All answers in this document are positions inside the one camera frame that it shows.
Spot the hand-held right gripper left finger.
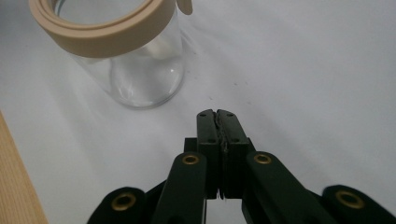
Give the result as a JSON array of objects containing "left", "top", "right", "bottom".
[{"left": 184, "top": 108, "right": 224, "bottom": 200}]

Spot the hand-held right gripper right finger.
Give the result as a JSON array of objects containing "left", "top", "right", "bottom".
[{"left": 216, "top": 108, "right": 257, "bottom": 200}]

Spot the clear glass jar beige rim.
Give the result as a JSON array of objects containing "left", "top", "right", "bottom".
[{"left": 28, "top": 0, "right": 194, "bottom": 110}]

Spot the light wooden board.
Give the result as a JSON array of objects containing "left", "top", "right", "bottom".
[{"left": 0, "top": 110, "right": 50, "bottom": 224}]

